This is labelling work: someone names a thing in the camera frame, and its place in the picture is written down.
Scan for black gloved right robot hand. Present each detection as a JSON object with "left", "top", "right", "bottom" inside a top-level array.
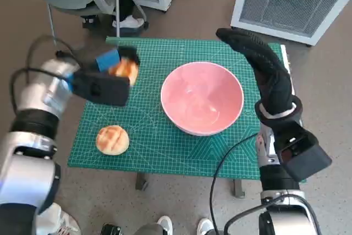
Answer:
[{"left": 216, "top": 28, "right": 295, "bottom": 116}]

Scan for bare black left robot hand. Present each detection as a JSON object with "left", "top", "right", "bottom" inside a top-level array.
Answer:
[{"left": 95, "top": 45, "right": 141, "bottom": 72}]

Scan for long braided toy bread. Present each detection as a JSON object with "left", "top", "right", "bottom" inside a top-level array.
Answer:
[{"left": 108, "top": 57, "right": 140, "bottom": 86}]

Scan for pink bowl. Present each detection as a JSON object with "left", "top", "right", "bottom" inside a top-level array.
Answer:
[{"left": 161, "top": 61, "right": 245, "bottom": 136}]

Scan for round toy bread bun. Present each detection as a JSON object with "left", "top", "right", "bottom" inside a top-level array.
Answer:
[{"left": 95, "top": 124, "right": 130, "bottom": 156}]

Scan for large white mesh cabinet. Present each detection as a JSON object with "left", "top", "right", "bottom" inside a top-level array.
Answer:
[{"left": 230, "top": 0, "right": 352, "bottom": 47}]

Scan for green cutting mat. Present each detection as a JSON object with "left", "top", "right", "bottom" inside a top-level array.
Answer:
[{"left": 67, "top": 36, "right": 307, "bottom": 183}]

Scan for white shoe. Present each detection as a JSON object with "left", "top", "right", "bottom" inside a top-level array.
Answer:
[
  {"left": 156, "top": 216, "right": 173, "bottom": 235},
  {"left": 197, "top": 217, "right": 214, "bottom": 235}
]

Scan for standing person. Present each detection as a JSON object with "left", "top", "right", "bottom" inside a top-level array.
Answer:
[{"left": 35, "top": 203, "right": 82, "bottom": 235}]

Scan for black device on floor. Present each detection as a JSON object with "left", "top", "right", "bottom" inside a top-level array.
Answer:
[{"left": 100, "top": 222, "right": 122, "bottom": 235}]

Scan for grey robot waist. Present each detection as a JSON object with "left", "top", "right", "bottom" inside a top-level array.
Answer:
[{"left": 136, "top": 223, "right": 166, "bottom": 235}]

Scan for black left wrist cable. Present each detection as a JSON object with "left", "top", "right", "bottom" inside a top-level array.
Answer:
[{"left": 27, "top": 34, "right": 83, "bottom": 68}]

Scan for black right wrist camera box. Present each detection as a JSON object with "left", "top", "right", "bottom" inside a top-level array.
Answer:
[{"left": 274, "top": 121, "right": 333, "bottom": 182}]

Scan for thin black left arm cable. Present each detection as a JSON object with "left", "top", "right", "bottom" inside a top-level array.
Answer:
[{"left": 9, "top": 68, "right": 71, "bottom": 114}]

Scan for metal table leg bracket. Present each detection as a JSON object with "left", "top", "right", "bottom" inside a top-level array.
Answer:
[
  {"left": 233, "top": 178, "right": 246, "bottom": 199},
  {"left": 135, "top": 173, "right": 149, "bottom": 192}
]

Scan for long black robot cable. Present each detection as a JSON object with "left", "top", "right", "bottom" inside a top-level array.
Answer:
[{"left": 210, "top": 133, "right": 258, "bottom": 235}]

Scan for black right shoulder cable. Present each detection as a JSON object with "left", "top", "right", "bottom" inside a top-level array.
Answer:
[{"left": 223, "top": 193, "right": 325, "bottom": 235}]

